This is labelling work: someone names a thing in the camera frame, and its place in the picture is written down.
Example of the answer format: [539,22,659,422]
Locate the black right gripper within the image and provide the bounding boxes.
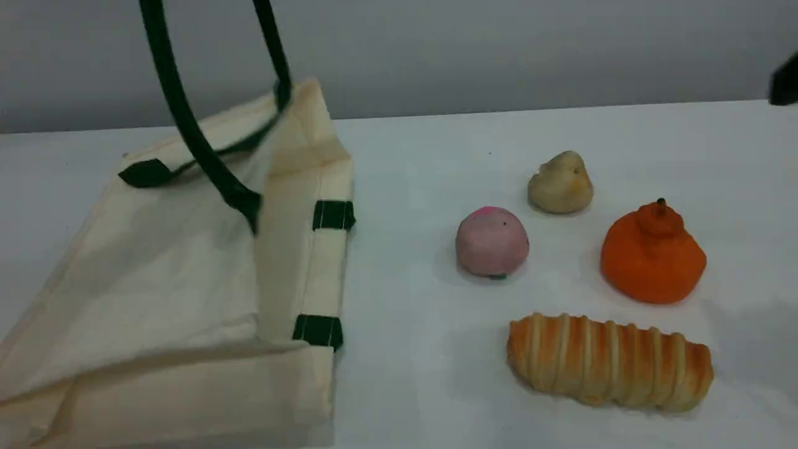
[769,52,798,107]

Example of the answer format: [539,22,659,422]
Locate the orange toy fruit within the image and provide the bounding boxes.
[600,198,707,305]

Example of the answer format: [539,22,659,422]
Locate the beige egg yolk pastry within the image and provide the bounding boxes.
[527,150,594,215]

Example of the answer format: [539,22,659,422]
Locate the white canvas bag green handles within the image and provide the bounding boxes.
[0,0,357,449]

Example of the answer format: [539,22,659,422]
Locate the striped long bread roll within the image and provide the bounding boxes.
[506,312,714,413]

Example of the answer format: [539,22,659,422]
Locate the pink peach bun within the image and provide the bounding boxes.
[455,206,530,280]

